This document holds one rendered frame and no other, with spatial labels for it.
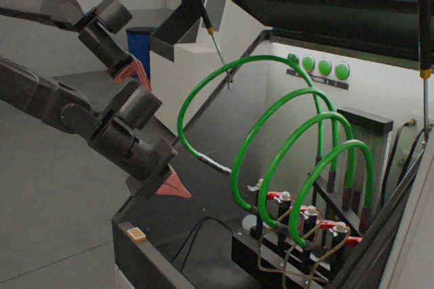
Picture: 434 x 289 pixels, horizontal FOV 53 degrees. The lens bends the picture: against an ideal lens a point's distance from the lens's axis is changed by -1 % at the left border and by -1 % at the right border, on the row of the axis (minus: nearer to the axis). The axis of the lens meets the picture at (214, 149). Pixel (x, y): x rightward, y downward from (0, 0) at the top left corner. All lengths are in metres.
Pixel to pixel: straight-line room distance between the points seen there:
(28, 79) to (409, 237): 0.68
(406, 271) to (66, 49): 7.17
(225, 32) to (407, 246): 3.22
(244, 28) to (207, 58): 0.43
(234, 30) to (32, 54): 4.31
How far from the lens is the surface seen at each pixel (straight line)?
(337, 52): 1.18
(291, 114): 1.35
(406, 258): 0.87
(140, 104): 0.68
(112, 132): 0.68
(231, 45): 3.94
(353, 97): 1.19
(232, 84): 1.32
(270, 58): 1.05
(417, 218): 0.85
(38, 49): 7.55
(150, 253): 1.14
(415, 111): 1.10
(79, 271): 2.72
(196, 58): 3.82
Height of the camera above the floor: 1.61
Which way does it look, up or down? 22 degrees down
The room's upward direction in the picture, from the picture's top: 1 degrees clockwise
